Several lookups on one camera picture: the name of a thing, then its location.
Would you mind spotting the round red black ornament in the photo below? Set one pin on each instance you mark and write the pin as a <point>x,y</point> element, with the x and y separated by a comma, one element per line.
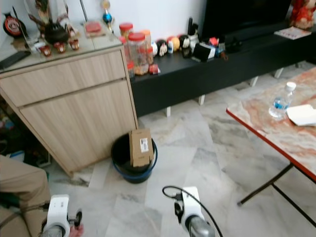
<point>12,25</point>

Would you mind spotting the light wooden cabinet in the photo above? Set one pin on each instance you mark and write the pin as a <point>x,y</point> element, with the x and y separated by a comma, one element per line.
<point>69,108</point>

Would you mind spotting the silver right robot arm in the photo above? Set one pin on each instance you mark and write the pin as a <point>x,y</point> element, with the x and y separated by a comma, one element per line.
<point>200,228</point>

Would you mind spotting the trophy with blue ball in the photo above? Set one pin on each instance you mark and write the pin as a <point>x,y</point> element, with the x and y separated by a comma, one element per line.
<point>107,17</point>

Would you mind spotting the black low tv bench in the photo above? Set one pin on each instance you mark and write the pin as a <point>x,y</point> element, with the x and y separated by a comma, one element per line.
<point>207,76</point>

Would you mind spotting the clear plastic water bottle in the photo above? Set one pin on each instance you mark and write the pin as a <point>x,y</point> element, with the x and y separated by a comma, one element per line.
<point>281,102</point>

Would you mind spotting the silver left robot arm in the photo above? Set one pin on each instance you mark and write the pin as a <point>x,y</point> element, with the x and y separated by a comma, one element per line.
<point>55,233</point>

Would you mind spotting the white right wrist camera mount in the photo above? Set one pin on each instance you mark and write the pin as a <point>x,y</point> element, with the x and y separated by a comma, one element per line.
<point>191,205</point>

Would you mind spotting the person leg khaki trousers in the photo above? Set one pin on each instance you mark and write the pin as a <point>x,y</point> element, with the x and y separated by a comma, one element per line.
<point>24,187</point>

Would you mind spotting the black white figurine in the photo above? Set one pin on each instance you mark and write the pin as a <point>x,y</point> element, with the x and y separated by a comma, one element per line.
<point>193,34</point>

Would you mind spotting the small red packet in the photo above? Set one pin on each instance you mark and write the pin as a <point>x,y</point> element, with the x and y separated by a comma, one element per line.
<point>154,69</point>

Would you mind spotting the red figurine statue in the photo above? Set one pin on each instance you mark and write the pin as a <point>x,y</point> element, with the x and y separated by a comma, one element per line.
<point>302,14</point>

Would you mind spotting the small plastic jar red lid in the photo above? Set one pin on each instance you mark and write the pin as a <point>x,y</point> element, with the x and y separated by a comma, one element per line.
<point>125,29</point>

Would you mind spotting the black rubbish bin blue rim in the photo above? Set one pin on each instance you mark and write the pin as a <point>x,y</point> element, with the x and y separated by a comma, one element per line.
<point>120,155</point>

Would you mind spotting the marble table red edge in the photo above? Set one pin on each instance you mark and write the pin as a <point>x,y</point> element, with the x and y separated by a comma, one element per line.
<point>266,123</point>

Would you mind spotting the black box device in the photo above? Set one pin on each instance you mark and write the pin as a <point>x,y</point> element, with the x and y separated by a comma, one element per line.
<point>203,52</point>

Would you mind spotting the black television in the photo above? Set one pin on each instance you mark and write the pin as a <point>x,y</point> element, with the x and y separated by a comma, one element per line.
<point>247,14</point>

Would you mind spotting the black haired doll head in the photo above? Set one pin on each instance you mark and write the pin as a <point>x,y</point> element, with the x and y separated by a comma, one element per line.
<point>161,48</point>

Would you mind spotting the red flat box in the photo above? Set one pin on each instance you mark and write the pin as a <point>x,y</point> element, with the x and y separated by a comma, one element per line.
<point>94,27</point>

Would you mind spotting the plastic jar orange lid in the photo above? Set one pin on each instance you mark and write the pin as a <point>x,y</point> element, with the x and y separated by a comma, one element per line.
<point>147,39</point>

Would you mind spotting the orange round doll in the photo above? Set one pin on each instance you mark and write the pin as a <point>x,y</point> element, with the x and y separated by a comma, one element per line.
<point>174,43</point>

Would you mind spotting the printed paper booklet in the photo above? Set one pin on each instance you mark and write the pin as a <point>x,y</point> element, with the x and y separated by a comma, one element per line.
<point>292,33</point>

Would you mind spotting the thin metal rod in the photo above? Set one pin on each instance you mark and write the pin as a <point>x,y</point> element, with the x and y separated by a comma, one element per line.
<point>83,10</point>

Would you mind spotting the black remote control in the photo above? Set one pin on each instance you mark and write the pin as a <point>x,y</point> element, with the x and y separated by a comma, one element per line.
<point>14,59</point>

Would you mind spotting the robed figurine statue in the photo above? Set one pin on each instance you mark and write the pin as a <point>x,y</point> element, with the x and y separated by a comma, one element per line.
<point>47,11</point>

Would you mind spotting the brown cardboard box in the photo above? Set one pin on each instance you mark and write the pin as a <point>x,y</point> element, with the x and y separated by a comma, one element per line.
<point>140,148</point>

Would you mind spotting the red tea cup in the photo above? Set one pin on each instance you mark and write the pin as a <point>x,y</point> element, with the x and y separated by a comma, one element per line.
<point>60,47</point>
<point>46,50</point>
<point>74,44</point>

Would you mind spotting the large plastic jar red lid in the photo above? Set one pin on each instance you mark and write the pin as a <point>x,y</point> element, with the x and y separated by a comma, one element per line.
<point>138,54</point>

